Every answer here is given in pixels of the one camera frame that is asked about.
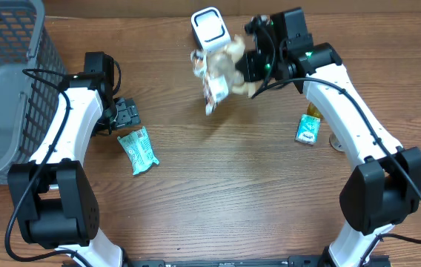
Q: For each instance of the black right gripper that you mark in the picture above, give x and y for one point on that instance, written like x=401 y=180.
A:
x=250 y=65

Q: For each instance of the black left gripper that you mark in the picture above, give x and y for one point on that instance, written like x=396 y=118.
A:
x=129 y=113

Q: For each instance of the grey plastic mesh basket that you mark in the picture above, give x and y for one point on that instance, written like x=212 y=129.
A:
x=29 y=65

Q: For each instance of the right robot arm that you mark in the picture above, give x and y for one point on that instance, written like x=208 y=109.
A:
x=385 y=182

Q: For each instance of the white barcode scanner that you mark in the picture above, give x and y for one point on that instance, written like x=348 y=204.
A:
x=209 y=29

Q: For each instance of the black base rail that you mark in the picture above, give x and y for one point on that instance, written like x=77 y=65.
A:
x=232 y=263

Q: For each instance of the yellow dish soap bottle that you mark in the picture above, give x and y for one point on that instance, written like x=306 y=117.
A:
x=312 y=110

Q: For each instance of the green lid white jar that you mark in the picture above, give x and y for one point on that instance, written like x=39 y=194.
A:
x=335 y=143

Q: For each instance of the teal Kleenex tissue pack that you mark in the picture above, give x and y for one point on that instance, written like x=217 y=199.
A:
x=308 y=129

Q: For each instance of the teal snack packet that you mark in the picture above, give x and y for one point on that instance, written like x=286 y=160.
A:
x=139 y=150

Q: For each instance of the brown Pantene sachet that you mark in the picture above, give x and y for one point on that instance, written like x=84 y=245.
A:
x=220 y=78

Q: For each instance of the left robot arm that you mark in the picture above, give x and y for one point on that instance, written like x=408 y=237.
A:
x=55 y=209

